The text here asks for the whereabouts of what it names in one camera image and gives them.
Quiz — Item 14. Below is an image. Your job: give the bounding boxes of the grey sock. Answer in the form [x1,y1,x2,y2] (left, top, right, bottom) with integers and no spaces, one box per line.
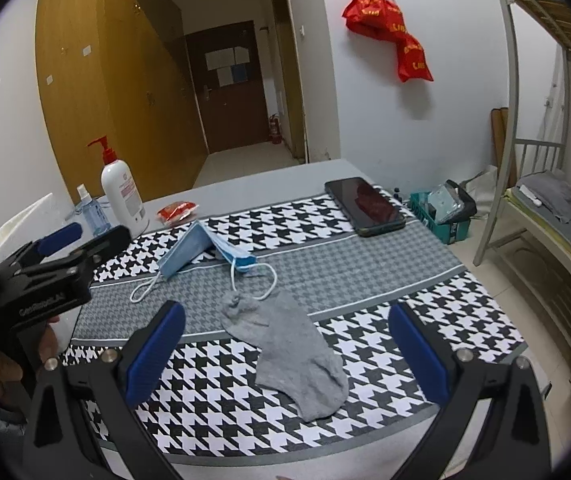
[220,287,349,422]

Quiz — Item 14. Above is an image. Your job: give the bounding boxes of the red printed shopping bag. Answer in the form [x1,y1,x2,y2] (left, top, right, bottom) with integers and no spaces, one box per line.
[342,0,407,42]
[393,32,435,84]

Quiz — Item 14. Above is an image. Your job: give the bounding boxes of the grey folded clothes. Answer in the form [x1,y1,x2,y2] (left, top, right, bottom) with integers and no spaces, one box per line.
[518,170,571,225]

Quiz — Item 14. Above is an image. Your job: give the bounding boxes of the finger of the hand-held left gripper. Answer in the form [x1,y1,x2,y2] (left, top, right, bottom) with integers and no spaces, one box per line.
[0,222,84,271]
[24,225,132,287]

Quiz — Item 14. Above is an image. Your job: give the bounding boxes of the blue face mask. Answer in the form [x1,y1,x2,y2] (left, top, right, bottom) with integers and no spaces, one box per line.
[130,220,279,304]

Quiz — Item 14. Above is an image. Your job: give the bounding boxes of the leaning wooden boards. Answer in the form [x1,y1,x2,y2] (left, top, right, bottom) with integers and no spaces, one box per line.
[489,107,516,187]

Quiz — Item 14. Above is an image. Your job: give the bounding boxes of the houndstooth table cloth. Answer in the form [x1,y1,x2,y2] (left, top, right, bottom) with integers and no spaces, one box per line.
[60,195,529,467]

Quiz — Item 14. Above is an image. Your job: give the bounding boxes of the red snack packet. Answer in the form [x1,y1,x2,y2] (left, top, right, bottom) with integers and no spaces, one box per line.
[157,200,200,224]

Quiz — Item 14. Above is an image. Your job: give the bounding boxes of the yellow wooden wardrobe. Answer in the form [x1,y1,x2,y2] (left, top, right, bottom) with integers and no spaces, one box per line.
[34,0,209,204]

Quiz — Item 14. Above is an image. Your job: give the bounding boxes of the metal bunk bed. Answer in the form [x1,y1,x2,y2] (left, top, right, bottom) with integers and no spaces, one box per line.
[473,0,571,403]

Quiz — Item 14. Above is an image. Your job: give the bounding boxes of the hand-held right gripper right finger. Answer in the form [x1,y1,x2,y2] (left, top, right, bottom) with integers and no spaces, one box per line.
[388,302,551,480]

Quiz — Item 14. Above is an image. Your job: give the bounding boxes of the white foam box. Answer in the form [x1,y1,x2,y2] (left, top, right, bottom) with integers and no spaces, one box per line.
[0,192,74,257]

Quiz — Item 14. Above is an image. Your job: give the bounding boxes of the white tube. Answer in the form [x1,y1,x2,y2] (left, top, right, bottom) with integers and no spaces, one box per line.
[518,185,544,207]

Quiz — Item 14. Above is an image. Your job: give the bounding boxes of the white pump lotion bottle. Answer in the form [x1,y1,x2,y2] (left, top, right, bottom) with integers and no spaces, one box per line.
[87,135,149,237]

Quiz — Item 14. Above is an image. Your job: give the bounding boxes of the green plastic basket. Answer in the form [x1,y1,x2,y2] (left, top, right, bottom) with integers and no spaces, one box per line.
[409,180,477,246]

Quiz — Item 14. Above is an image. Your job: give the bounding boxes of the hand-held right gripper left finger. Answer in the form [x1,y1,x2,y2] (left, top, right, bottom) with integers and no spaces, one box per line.
[22,301,187,480]

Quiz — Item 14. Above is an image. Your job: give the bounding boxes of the white paper notices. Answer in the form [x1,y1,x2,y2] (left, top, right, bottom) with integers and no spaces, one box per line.
[204,46,252,87]

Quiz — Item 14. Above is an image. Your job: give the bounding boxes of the wooden side door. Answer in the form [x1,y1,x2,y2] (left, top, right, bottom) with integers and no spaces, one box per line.
[272,0,309,164]

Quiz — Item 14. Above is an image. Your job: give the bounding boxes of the small clear spray bottle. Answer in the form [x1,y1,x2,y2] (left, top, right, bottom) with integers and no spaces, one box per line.
[76,184,113,239]

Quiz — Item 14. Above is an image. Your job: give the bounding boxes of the dark brown entrance door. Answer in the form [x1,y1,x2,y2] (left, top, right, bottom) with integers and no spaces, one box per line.
[184,20,270,154]

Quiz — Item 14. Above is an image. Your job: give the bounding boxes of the white tote bag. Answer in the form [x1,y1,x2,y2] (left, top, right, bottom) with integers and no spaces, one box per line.
[465,164,499,207]

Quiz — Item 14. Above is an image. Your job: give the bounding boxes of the black smartphone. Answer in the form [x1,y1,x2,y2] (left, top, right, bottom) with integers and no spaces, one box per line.
[324,176,407,239]

